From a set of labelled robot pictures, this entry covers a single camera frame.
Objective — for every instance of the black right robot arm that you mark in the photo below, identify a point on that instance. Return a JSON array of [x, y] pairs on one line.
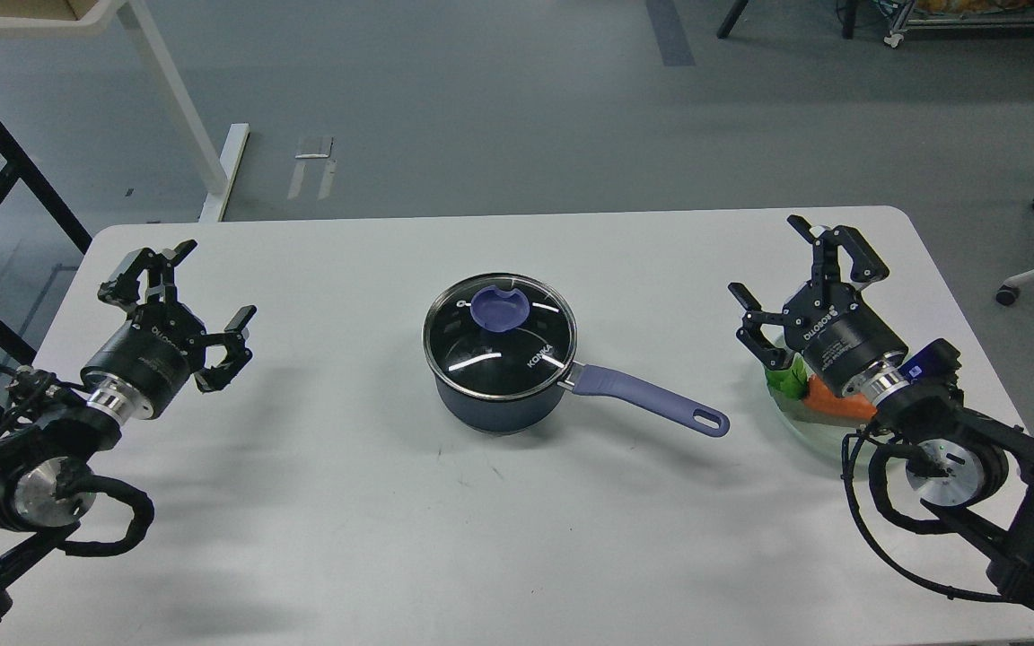
[[937, 467]]

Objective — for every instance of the white desk frame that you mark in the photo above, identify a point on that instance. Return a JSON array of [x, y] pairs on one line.
[[65, 19]]

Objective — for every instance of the metal wheeled cart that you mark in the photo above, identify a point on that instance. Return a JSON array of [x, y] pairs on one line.
[[986, 17]]

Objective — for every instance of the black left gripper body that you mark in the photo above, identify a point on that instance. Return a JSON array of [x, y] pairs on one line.
[[155, 352]]

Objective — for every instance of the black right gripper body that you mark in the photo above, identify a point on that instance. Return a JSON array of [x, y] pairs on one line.
[[839, 336]]

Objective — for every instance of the orange toy carrot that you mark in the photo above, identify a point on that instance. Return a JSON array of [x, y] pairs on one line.
[[802, 389]]

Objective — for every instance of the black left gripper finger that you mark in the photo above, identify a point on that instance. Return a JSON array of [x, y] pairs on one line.
[[144, 277], [233, 339]]

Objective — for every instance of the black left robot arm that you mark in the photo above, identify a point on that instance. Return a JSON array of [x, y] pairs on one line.
[[50, 499]]

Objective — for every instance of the blue saucepan with handle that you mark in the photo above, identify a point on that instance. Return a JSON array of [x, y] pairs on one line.
[[583, 379]]

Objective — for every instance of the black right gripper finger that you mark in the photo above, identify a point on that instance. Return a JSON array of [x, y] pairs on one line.
[[751, 333], [866, 265]]

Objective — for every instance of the glass lid with blue knob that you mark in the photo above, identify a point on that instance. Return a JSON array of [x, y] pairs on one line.
[[499, 336]]

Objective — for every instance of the clear glass plate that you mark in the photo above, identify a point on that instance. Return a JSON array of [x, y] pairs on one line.
[[821, 435]]

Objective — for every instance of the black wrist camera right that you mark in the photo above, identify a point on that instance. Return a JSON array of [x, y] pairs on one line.
[[937, 364]]

